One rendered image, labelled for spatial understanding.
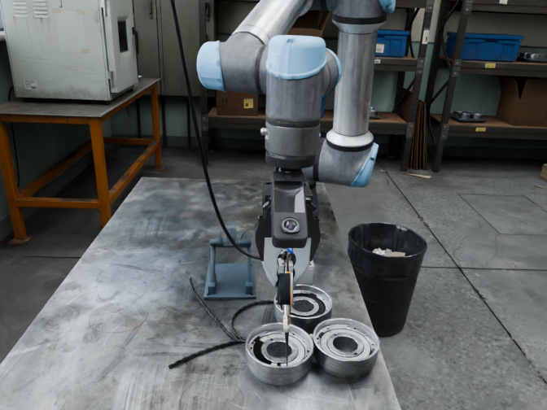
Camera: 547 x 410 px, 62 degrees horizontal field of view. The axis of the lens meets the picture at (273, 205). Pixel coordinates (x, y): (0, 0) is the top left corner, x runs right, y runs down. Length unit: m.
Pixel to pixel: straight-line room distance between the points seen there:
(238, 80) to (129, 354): 0.47
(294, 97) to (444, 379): 1.62
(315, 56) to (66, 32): 2.37
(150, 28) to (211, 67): 3.76
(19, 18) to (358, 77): 2.23
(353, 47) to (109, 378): 0.79
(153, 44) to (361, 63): 3.55
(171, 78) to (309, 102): 3.93
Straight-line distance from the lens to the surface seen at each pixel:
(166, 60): 4.49
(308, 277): 0.94
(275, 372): 0.71
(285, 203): 0.61
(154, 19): 4.49
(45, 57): 2.95
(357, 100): 1.09
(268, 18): 0.84
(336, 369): 0.74
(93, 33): 2.83
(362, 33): 1.05
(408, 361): 2.08
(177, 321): 0.86
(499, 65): 4.51
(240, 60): 0.72
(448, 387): 2.03
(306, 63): 0.59
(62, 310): 0.93
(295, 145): 0.61
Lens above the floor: 1.31
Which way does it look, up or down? 23 degrees down
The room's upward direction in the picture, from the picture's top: 2 degrees clockwise
